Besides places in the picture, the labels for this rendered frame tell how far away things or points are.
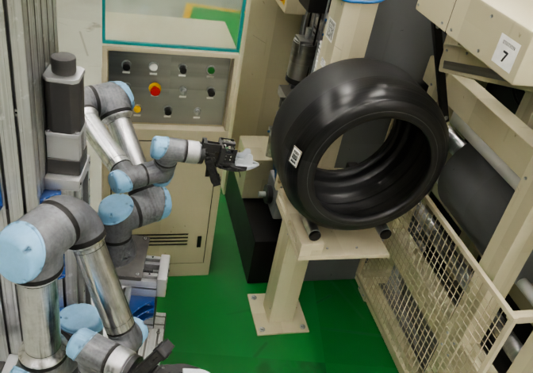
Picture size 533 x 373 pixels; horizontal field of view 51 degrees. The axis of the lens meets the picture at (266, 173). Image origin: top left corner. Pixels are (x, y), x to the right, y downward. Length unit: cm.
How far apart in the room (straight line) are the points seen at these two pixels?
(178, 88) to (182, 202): 59
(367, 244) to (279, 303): 74
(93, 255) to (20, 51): 48
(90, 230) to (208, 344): 154
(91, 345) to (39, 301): 15
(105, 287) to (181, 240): 149
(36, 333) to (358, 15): 141
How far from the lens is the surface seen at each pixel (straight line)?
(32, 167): 149
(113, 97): 208
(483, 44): 175
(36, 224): 125
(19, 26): 132
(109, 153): 187
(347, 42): 207
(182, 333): 281
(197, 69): 243
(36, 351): 149
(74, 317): 161
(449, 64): 212
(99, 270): 140
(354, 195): 225
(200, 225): 283
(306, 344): 287
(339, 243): 218
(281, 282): 270
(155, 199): 202
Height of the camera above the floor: 215
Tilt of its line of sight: 33 degrees down
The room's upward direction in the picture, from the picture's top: 11 degrees clockwise
